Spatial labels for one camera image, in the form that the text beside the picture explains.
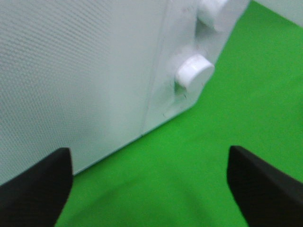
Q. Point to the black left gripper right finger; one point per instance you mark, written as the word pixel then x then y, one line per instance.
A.
pixel 266 196

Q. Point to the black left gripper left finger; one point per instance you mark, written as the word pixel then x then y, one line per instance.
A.
pixel 36 197

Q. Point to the white microwave door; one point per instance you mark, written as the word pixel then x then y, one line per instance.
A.
pixel 76 74

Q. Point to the white microwave oven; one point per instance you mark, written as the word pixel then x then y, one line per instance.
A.
pixel 193 36

